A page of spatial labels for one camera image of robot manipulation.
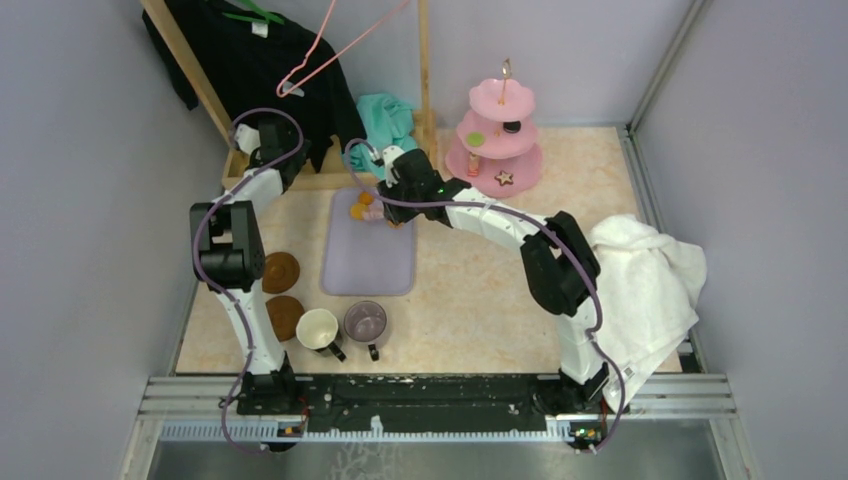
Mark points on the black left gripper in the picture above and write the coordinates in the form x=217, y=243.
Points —
x=299, y=155

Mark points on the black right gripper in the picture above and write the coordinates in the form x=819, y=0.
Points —
x=395, y=215

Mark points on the pink food tongs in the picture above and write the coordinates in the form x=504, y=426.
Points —
x=373, y=211

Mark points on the red striped cake piece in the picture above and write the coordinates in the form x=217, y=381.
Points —
x=473, y=164

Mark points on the green round cookie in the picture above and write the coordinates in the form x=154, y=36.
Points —
x=475, y=139

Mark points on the star-shaped iced cookie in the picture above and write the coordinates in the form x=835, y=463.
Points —
x=504, y=178

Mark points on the black sandwich cookie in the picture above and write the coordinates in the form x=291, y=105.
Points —
x=512, y=127

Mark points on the orange waffle round cookie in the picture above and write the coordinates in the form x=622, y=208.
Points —
x=359, y=211

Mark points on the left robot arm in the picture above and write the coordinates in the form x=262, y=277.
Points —
x=229, y=258

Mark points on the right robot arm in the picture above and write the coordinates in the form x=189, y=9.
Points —
x=560, y=267

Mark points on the small orange round cookie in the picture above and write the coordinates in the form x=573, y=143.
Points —
x=365, y=199

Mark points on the teal cloth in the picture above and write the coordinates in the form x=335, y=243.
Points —
x=387, y=120

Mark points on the black t-shirt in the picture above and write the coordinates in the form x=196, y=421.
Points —
x=284, y=67

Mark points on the pink three-tier cake stand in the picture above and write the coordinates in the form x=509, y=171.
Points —
x=491, y=103

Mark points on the lavender serving tray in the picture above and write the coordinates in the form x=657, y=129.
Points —
x=366, y=257

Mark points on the green clothes hanger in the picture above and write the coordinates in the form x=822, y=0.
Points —
x=256, y=14

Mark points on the brown saucer far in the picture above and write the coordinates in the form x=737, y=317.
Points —
x=281, y=272

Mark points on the brown saucer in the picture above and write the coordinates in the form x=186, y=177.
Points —
x=281, y=272
x=284, y=313

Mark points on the brown saucer near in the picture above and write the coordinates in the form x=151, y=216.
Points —
x=284, y=313

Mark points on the white towel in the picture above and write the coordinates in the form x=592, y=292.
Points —
x=648, y=288

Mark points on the wooden clothes rack frame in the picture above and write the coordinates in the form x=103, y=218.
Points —
x=333, y=174

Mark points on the purple mug black handle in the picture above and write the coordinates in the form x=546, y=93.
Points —
x=365, y=322

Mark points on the cream mug black handle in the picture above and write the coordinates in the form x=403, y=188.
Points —
x=319, y=331

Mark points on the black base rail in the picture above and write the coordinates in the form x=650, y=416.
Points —
x=484, y=403

